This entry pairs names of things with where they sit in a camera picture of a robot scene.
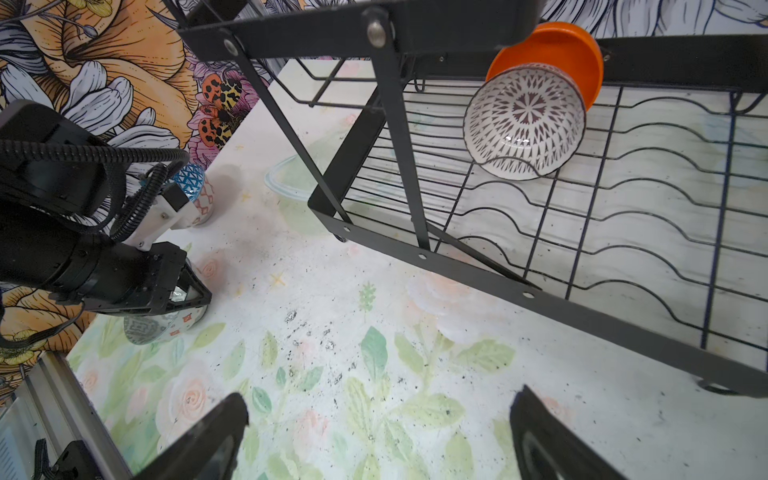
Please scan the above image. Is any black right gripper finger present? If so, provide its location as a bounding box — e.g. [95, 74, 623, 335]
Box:
[509, 386, 624, 480]

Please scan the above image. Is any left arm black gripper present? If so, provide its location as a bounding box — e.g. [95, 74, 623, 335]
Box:
[95, 242, 249, 480]

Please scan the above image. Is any green patterned ceramic bowl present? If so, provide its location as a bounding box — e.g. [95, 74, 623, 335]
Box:
[123, 306, 208, 345]

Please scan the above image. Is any white bowl dark radial pattern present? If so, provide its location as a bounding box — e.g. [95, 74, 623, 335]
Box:
[462, 63, 587, 181]

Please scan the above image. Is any orange plastic bowl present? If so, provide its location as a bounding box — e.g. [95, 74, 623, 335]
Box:
[485, 22, 604, 111]

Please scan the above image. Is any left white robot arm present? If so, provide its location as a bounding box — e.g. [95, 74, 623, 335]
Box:
[1, 100, 212, 479]

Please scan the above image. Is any black metal dish rack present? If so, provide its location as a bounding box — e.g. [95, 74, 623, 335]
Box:
[168, 1, 767, 398]

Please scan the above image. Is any dark blue patterned bowl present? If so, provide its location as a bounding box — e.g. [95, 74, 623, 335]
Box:
[171, 163, 214, 229]

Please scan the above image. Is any aluminium front rail frame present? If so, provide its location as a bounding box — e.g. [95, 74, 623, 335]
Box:
[1, 352, 133, 479]

